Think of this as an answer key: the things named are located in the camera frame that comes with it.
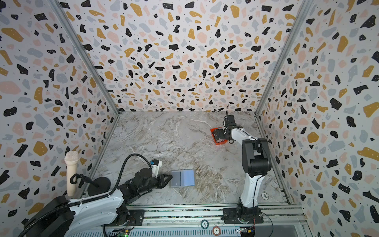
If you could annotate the red card tray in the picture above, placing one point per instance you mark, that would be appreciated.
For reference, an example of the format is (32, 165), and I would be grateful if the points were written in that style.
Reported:
(218, 136)

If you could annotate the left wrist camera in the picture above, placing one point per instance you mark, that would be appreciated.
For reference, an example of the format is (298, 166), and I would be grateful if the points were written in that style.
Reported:
(155, 166)

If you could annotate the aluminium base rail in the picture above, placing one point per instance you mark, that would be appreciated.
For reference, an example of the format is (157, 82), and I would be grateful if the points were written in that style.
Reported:
(279, 220)

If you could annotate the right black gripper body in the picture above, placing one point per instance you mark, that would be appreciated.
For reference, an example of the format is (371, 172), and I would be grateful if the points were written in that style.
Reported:
(224, 133)

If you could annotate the beige leather card holder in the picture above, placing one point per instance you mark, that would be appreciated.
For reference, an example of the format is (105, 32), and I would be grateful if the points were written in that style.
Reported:
(188, 178)

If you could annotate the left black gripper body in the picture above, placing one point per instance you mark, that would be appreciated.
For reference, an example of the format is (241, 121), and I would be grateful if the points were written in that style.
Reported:
(160, 180)

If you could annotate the beige microphone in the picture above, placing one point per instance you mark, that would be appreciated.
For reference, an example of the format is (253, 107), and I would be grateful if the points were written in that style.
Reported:
(71, 161)

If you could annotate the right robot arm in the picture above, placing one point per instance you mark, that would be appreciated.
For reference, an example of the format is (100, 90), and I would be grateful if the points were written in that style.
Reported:
(255, 157)

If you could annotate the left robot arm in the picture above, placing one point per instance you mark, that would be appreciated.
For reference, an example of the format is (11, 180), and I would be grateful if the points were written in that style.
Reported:
(65, 217)

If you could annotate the black microphone stand base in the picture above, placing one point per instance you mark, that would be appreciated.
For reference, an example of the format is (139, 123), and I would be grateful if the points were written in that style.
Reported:
(99, 186)

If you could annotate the black VIP credit card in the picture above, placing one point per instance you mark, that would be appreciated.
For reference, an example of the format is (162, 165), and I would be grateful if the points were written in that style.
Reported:
(176, 179)

